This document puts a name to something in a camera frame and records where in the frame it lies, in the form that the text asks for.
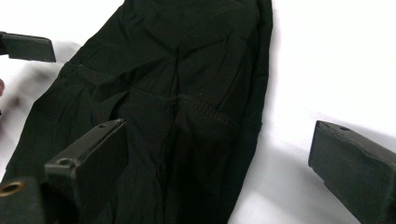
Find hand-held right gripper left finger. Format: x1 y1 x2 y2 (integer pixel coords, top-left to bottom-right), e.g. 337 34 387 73
44 118 129 224

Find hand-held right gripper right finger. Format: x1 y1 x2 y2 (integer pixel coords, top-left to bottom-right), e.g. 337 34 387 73
308 119 396 224

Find black pants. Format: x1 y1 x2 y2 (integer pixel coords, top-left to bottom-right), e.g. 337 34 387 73
0 0 274 224

